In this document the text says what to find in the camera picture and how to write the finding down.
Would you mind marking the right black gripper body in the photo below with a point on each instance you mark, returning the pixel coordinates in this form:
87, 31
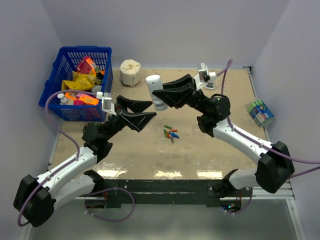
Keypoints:
197, 97

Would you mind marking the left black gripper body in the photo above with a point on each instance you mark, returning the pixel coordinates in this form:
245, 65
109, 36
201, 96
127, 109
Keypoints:
118, 110

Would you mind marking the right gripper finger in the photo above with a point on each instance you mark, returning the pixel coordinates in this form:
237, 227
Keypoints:
173, 99
182, 84

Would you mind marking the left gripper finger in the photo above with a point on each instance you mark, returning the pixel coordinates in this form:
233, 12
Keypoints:
136, 106
137, 121

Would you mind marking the long white remote control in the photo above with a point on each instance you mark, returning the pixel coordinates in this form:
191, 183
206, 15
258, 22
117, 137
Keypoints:
154, 83

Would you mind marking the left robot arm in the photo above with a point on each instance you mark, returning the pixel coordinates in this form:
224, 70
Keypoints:
38, 197

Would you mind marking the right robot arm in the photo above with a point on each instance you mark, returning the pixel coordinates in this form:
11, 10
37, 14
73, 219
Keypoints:
273, 167

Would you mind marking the small white remote control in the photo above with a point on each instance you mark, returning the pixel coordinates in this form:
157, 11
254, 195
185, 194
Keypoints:
210, 85

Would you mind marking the green battery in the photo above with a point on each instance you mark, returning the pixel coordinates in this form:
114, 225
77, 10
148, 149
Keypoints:
168, 127

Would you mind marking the red tin can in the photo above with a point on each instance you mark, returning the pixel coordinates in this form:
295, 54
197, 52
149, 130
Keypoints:
96, 88

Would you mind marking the orange pink snack pack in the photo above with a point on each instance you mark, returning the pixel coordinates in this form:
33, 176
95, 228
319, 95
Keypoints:
78, 99

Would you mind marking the wrapped toilet paper roll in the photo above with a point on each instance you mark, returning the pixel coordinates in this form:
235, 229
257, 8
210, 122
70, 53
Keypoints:
130, 72

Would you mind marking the yellow snack bag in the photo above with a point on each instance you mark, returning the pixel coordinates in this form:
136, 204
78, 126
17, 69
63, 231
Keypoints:
79, 82

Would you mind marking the blue plastic basket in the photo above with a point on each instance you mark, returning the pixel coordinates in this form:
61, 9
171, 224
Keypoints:
66, 61

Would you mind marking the white small bottle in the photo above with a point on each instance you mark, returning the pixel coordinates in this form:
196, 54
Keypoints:
62, 98

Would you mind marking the pink snack box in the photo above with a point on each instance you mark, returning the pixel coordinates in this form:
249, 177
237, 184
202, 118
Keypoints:
87, 66

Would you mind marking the green blue sponge pack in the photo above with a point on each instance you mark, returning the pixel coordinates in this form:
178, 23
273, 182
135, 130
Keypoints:
260, 113

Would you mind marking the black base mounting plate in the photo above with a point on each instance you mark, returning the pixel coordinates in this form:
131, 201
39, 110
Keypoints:
161, 192

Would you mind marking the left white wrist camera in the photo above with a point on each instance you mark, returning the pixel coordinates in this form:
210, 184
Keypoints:
106, 102

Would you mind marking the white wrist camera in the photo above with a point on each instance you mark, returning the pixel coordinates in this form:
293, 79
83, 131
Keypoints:
203, 76
106, 102

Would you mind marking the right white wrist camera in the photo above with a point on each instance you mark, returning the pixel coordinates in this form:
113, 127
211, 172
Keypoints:
203, 76

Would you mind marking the aluminium frame rail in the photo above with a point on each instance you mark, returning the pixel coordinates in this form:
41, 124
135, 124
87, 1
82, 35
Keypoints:
285, 194

